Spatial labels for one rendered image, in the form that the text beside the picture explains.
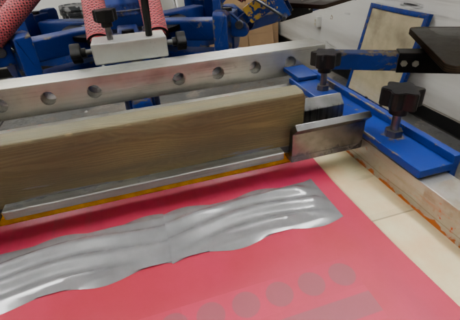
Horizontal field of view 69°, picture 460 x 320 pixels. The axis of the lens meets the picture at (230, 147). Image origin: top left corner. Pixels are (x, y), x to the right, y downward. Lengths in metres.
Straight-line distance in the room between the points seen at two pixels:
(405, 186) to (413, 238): 0.06
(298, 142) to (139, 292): 0.23
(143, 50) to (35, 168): 0.31
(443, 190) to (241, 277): 0.21
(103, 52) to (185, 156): 0.30
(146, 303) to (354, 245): 0.19
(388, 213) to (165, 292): 0.24
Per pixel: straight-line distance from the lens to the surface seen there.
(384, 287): 0.32
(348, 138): 0.43
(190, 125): 0.35
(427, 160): 0.40
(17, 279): 0.37
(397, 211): 0.40
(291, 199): 0.37
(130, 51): 0.61
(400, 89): 0.41
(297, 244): 0.34
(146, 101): 0.77
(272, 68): 0.62
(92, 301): 0.33
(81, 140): 0.35
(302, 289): 0.31
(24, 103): 0.60
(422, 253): 0.36
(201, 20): 1.06
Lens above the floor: 1.20
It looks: 31 degrees down
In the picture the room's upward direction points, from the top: 4 degrees counter-clockwise
